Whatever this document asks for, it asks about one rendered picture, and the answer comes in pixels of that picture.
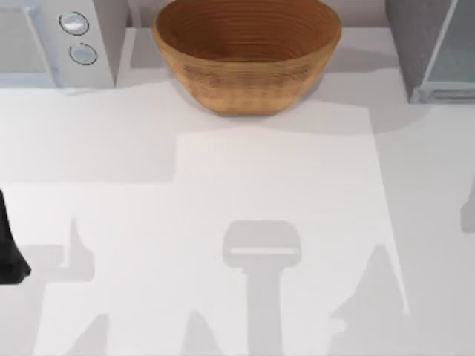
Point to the round microwave knob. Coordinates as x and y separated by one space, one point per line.
83 53
73 23

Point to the pale microwave oven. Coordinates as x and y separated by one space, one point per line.
55 48

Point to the grey cabinet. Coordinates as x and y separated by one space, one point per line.
434 52

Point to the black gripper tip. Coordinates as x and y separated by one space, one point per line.
9 256

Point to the brown woven basket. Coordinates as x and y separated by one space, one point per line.
245 55

